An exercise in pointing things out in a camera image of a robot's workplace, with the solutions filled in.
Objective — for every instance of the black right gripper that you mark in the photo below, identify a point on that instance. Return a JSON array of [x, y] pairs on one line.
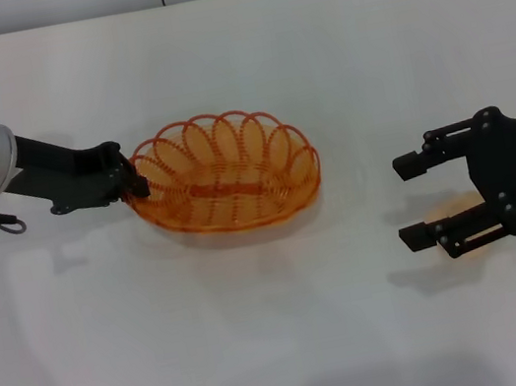
[[513, 163]]

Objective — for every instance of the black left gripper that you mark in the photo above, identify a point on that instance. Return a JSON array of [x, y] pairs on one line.
[[71, 181]]

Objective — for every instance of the pale round steamed bun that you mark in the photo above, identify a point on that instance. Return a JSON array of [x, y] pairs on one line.
[[455, 205]]

